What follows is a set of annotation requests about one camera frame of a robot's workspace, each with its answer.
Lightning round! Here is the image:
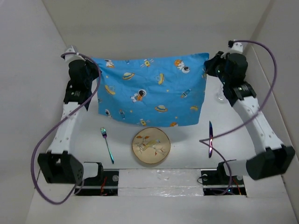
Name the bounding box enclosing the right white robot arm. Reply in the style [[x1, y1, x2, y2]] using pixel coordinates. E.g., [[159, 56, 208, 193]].
[[204, 51, 295, 184]]

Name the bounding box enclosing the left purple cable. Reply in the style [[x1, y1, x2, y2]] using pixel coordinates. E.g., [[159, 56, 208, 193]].
[[30, 52, 103, 206]]

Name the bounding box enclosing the iridescent knife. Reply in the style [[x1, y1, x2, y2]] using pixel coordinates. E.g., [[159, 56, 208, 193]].
[[208, 121, 214, 158]]

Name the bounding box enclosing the round bird-pattern plate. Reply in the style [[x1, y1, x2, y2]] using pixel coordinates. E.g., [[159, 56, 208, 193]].
[[132, 127, 171, 165]]

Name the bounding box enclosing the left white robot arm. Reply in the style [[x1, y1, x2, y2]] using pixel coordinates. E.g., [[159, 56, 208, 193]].
[[37, 59, 104, 185]]

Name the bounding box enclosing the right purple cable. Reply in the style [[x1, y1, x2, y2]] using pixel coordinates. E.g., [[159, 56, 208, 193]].
[[199, 40, 278, 196]]

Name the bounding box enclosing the clear drinking glass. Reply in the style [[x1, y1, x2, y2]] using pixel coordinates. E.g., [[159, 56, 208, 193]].
[[216, 84, 227, 103]]

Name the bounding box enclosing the blue space-print cloth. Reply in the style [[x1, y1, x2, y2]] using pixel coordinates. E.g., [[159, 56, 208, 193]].
[[95, 53, 209, 127]]

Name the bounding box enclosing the iridescent fork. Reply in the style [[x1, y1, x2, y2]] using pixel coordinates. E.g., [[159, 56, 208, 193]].
[[100, 127, 114, 164]]

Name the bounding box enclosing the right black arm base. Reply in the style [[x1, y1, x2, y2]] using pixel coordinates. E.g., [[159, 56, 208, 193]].
[[197, 162, 247, 196]]

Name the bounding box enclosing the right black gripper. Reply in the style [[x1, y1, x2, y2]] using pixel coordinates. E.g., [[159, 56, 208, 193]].
[[205, 51, 229, 85]]

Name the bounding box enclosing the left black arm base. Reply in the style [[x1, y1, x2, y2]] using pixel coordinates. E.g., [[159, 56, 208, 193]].
[[74, 162, 120, 196]]

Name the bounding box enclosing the purple cable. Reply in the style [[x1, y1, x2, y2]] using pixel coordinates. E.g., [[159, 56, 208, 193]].
[[30, 52, 103, 206], [199, 40, 278, 196]]

